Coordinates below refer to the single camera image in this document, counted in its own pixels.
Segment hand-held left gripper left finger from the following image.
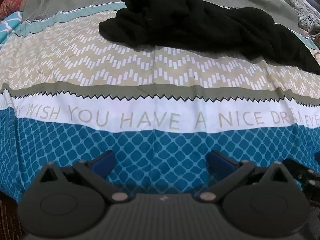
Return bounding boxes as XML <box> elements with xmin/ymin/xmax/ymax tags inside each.
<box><xmin>39</xmin><ymin>150</ymin><xmax>130</xmax><ymax>204</ymax></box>

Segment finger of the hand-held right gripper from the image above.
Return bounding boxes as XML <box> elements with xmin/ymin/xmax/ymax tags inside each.
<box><xmin>283</xmin><ymin>151</ymin><xmax>320</xmax><ymax>205</ymax></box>

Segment black pants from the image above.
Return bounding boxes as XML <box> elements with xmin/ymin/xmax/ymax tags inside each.
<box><xmin>99</xmin><ymin>0</ymin><xmax>320</xmax><ymax>75</ymax></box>

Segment grey blue patterned blanket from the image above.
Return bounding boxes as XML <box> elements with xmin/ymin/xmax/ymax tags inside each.
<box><xmin>282</xmin><ymin>0</ymin><xmax>320</xmax><ymax>30</ymax></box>

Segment patterned striped bed sheet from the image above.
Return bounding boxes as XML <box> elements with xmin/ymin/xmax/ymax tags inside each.
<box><xmin>0</xmin><ymin>0</ymin><xmax>320</xmax><ymax>205</ymax></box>

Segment olive green clothes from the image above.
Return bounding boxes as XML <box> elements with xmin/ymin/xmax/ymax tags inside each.
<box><xmin>309</xmin><ymin>26</ymin><xmax>320</xmax><ymax>48</ymax></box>

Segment teal white patterned pillow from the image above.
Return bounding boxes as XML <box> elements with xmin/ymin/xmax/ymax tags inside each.
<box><xmin>0</xmin><ymin>15</ymin><xmax>24</xmax><ymax>47</ymax></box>

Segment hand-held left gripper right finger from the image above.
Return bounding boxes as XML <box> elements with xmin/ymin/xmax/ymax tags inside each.
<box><xmin>199</xmin><ymin>150</ymin><xmax>288</xmax><ymax>204</ymax></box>

